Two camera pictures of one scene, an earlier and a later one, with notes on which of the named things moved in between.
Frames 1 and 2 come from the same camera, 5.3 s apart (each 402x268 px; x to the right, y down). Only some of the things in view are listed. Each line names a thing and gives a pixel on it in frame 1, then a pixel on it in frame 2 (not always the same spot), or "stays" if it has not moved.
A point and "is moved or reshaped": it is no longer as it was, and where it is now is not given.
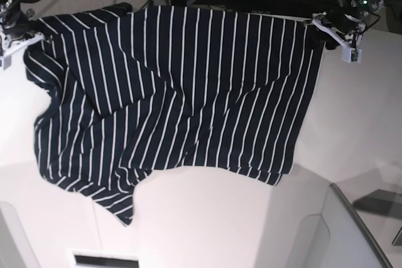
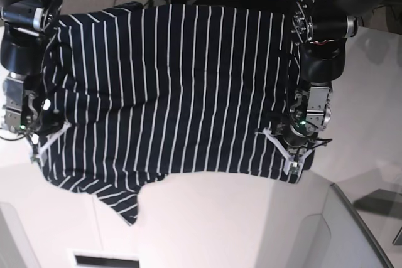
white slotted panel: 81,258 stays
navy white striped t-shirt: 136,90 is moved or reshaped
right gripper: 330,42 -> 301,143
